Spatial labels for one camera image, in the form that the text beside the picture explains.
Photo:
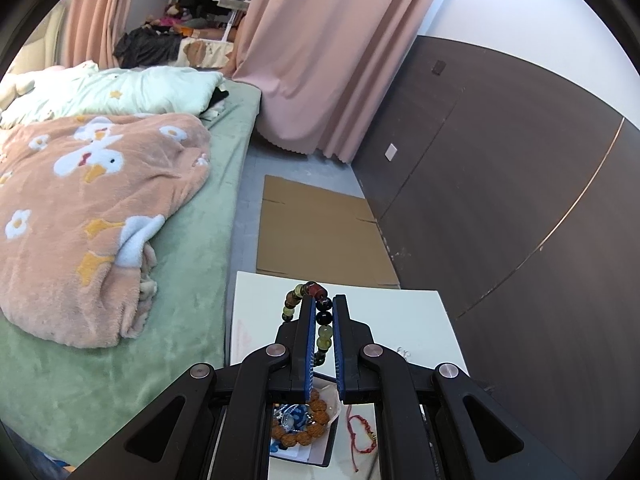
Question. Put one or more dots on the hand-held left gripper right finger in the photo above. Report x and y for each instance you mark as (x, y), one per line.
(340, 345)

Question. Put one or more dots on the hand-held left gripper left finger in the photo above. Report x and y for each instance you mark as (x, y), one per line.
(309, 340)

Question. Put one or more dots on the black cardboard box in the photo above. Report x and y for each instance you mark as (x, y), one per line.
(326, 437)

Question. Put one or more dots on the small silver earrings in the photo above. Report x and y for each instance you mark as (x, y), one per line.
(402, 352)

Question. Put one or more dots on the flat cardboard sheet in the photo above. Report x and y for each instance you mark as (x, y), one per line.
(320, 235)

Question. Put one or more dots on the green fleece blanket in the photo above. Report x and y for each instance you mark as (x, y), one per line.
(190, 285)

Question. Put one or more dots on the pink printed fleece blanket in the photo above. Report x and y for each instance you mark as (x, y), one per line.
(75, 260)

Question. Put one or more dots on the small black cloth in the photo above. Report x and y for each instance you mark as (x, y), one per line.
(219, 97)

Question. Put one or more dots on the wide pink curtain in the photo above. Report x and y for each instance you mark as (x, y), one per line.
(325, 60)

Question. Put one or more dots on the colourful printed bedsheet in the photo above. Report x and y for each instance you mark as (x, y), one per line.
(57, 465)

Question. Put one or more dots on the white star-print duvet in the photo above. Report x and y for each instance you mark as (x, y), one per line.
(150, 90)

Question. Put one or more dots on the brown and white cushion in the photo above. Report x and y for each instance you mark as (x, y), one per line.
(205, 52)

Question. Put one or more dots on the pile of black clothes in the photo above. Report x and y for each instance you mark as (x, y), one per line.
(145, 47)

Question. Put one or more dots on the white clothes rack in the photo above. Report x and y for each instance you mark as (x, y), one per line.
(232, 7)

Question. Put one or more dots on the colourful plush toys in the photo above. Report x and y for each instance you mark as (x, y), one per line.
(172, 15)

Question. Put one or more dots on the cream plush toy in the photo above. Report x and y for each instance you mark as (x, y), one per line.
(12, 90)

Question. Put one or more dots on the narrow pink curtain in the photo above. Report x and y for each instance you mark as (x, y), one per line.
(100, 10)

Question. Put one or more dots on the cream padded headboard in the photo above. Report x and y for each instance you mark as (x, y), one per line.
(45, 40)

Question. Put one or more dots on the white wall socket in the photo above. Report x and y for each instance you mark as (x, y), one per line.
(391, 152)

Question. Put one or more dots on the dark wall switch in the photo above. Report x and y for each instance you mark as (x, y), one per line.
(439, 67)

